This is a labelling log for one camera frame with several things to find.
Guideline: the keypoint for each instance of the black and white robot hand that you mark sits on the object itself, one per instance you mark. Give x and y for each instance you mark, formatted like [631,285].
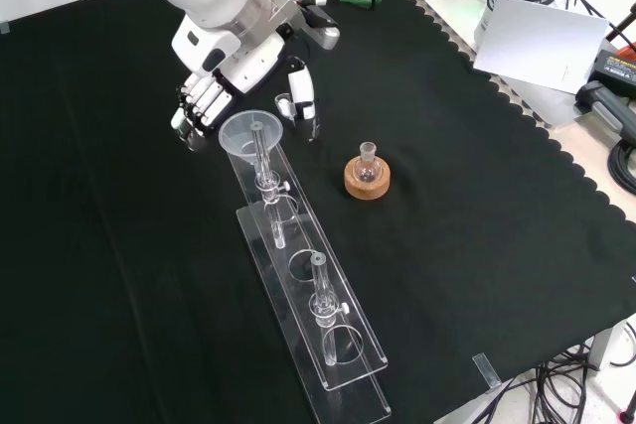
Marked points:
[223,54]

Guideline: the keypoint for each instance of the grey table leg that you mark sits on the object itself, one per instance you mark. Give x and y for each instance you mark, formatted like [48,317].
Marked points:
[607,344]

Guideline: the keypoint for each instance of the clear acrylic funnel stand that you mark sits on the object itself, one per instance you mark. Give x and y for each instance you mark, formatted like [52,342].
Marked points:
[318,315]

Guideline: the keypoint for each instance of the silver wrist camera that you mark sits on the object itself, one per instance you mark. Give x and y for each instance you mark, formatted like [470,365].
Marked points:
[325,36]

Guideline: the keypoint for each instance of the black and orange device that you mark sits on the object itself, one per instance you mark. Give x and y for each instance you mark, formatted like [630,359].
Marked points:
[616,66]

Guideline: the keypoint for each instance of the clear cloth clip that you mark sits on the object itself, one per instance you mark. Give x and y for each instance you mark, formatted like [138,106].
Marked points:
[4,27]
[487,369]

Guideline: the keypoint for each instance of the clear plastic funnel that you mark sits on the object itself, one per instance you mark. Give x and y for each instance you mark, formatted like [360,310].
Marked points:
[241,138]

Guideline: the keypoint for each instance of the glass round-bottom flask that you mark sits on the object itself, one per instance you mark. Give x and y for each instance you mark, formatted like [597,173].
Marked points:
[366,171]

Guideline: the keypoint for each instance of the white card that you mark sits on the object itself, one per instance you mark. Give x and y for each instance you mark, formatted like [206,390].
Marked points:
[541,42]

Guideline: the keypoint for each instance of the black bench cloth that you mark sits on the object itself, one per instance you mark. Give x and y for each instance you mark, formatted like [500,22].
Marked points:
[447,255]

